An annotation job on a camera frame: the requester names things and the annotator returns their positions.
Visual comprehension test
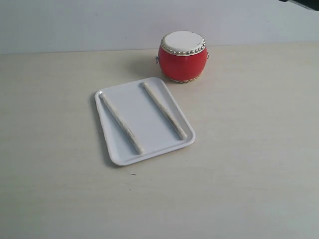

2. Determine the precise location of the small red drum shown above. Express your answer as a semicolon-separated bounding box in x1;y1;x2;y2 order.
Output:
156;30;209;83

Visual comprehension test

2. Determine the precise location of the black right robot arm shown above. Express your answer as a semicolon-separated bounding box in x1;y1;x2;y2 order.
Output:
280;0;319;11

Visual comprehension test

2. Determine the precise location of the white rectangular plastic tray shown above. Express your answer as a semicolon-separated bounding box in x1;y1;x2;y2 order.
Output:
94;77;195;166

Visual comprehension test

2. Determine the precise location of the white wooden drumstick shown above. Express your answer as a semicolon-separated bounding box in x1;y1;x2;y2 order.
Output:
99;91;144;154
142;82;187;140

